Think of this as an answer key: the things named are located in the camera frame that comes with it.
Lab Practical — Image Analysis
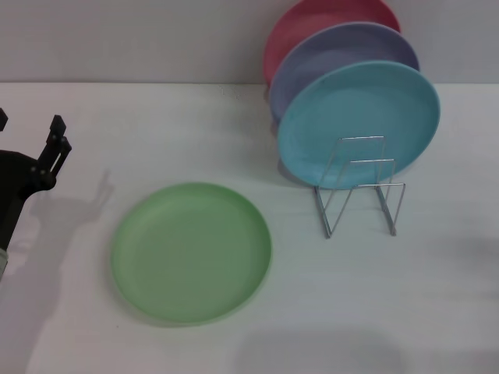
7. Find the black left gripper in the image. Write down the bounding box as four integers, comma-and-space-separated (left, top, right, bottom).
0, 108, 73, 251

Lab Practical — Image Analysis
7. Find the green plastic plate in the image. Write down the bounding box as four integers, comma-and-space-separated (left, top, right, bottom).
110, 181, 273, 324

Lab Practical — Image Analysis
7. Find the red plastic plate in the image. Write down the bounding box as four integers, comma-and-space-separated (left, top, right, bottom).
263, 0, 402, 89

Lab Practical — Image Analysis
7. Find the purple plastic plate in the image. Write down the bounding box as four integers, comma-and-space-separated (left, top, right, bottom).
267, 22, 421, 124

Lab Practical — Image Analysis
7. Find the cyan plastic plate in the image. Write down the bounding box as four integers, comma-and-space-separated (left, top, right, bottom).
276, 59, 441, 191

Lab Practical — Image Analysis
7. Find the silver wire plate rack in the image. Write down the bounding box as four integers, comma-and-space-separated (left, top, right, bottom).
313, 135, 406, 239

